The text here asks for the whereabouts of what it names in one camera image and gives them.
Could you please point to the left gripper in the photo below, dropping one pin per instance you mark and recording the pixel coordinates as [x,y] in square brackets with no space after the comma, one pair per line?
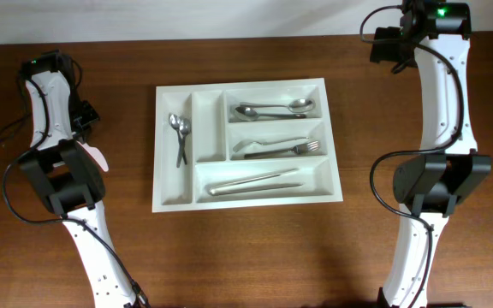
[93,117]

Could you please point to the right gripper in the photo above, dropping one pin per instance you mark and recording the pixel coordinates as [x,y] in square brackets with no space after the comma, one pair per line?
[383,47]

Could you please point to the white plastic knife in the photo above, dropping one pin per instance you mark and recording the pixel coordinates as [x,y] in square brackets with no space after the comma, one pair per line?
[96,155]

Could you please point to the small dark steel spoon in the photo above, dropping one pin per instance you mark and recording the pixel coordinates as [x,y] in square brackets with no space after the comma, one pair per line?
[176,123]

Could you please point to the small steel teaspoon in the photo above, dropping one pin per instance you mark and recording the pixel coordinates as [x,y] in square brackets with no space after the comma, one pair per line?
[184,130]

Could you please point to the steel spoon bowl down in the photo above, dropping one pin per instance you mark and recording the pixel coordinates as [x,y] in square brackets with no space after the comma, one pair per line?
[300,105]

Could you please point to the large steel fork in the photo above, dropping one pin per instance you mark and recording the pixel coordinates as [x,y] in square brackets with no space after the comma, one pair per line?
[299,149]

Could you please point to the large steel spoon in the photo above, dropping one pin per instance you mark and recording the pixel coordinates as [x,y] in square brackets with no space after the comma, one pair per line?
[250,114]

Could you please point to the metal tongs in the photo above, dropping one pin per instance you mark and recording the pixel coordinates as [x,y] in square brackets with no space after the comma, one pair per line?
[253,184]

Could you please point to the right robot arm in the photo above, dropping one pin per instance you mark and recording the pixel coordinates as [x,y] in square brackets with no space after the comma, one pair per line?
[434,37]

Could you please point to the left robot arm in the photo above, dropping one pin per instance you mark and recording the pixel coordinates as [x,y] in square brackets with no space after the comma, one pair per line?
[66,174]

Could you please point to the white plastic cutlery tray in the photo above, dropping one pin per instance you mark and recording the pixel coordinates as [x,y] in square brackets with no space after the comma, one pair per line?
[234,145]

